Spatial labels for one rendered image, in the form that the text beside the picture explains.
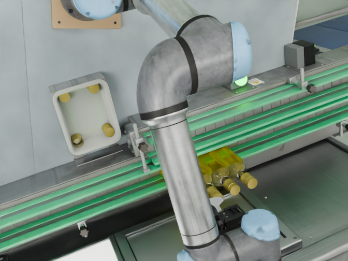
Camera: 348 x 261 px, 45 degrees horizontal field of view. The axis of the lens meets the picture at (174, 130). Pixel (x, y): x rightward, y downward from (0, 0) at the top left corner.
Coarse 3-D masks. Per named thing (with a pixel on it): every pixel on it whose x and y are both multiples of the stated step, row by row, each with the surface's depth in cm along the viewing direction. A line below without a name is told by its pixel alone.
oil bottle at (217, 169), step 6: (198, 156) 137; (204, 156) 136; (210, 156) 135; (204, 162) 133; (210, 162) 132; (216, 162) 132; (222, 162) 131; (210, 168) 129; (216, 168) 128; (222, 168) 128; (216, 174) 127; (222, 174) 127; (228, 174) 128; (216, 180) 127
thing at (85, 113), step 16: (96, 80) 128; (80, 96) 135; (96, 96) 137; (64, 112) 135; (80, 112) 137; (96, 112) 139; (112, 112) 133; (64, 128) 129; (80, 128) 139; (96, 128) 141; (96, 144) 136
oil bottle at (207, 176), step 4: (200, 164) 133; (204, 168) 130; (204, 172) 128; (208, 172) 128; (204, 176) 126; (208, 176) 126; (204, 180) 125; (208, 180) 125; (212, 180) 127; (212, 184) 127
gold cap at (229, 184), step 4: (228, 180) 124; (232, 180) 124; (224, 184) 124; (228, 184) 122; (232, 184) 121; (236, 184) 121; (228, 188) 122; (232, 188) 121; (236, 188) 121; (232, 192) 121; (236, 192) 122
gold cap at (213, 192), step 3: (210, 186) 123; (213, 186) 123; (207, 189) 122; (210, 189) 122; (213, 189) 121; (216, 189) 122; (210, 192) 121; (213, 192) 120; (216, 192) 120; (219, 192) 120; (210, 195) 120; (213, 195) 119; (216, 195) 119; (219, 195) 120; (222, 195) 120
